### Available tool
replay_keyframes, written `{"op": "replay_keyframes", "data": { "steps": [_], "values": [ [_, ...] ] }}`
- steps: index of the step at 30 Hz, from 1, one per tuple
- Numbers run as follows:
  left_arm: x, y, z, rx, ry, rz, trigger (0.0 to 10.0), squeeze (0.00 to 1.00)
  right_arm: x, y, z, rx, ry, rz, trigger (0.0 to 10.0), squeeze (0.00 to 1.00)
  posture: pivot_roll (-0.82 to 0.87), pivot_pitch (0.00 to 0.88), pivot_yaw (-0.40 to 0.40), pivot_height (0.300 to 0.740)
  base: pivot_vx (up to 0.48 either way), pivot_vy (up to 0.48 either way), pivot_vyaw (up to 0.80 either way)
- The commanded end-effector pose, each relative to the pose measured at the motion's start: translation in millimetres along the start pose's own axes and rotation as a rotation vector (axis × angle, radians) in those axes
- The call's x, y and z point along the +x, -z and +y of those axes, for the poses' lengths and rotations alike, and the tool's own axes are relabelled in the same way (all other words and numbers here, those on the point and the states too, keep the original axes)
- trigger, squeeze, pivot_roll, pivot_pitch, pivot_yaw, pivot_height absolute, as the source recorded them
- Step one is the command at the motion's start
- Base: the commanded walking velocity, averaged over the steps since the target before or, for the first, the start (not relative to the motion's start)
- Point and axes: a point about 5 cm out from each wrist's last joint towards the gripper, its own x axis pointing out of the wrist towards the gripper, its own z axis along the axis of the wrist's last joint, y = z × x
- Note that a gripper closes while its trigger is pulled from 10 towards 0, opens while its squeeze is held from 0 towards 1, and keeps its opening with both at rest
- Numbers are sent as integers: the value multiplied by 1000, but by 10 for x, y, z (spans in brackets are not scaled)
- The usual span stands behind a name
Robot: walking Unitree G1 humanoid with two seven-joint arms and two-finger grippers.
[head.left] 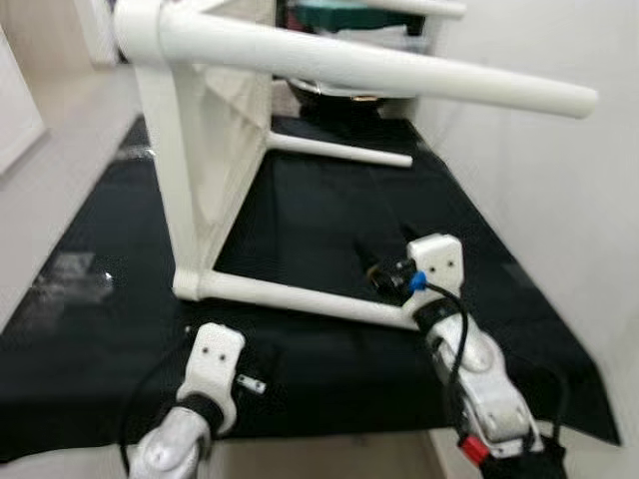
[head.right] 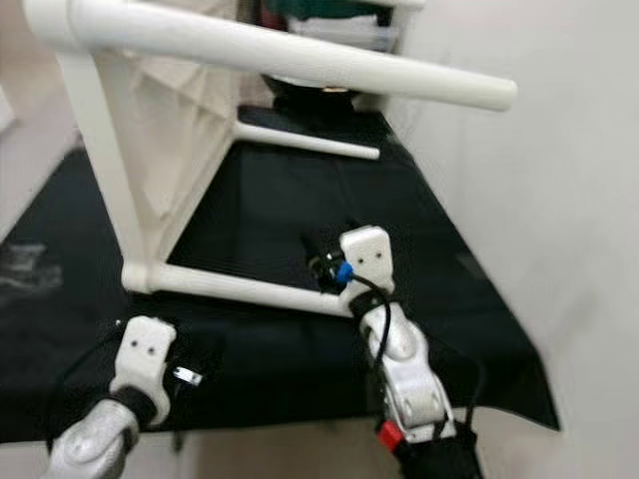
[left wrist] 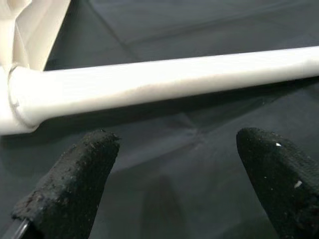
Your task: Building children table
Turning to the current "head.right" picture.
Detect black tablecloth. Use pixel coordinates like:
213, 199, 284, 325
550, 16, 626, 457
0, 105, 561, 446

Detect grey tape patch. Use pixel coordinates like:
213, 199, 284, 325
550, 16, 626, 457
453, 253, 486, 281

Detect black round bowl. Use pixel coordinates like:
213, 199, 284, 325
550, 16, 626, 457
263, 74, 372, 113

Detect clear tape cross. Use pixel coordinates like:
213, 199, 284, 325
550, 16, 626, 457
0, 243, 67, 296

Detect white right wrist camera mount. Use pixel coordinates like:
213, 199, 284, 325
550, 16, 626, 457
338, 226, 396, 297

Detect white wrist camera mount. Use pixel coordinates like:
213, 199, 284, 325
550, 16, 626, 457
115, 316, 177, 402
338, 226, 396, 297

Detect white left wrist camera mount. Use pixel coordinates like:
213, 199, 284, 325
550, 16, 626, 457
115, 316, 177, 402

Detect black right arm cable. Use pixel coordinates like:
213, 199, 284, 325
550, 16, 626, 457
357, 277, 397, 405

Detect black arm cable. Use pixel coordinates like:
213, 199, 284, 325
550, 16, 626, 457
48, 327, 123, 442
357, 277, 397, 405

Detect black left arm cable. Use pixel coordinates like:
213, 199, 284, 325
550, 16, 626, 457
48, 327, 123, 442

